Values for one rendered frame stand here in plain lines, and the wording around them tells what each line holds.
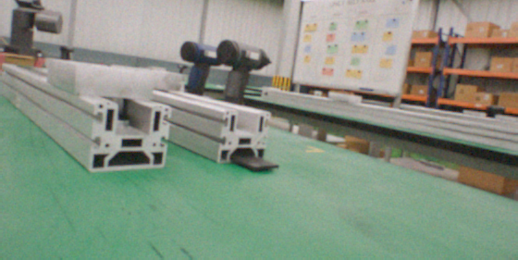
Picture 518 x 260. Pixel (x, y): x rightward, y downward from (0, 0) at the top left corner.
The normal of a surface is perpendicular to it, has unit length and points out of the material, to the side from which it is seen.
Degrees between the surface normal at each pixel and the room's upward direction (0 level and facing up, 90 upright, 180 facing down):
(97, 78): 90
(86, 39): 90
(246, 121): 90
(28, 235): 0
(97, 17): 90
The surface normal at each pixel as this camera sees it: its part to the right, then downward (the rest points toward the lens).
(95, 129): 0.66, 0.16
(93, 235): 0.14, -0.99
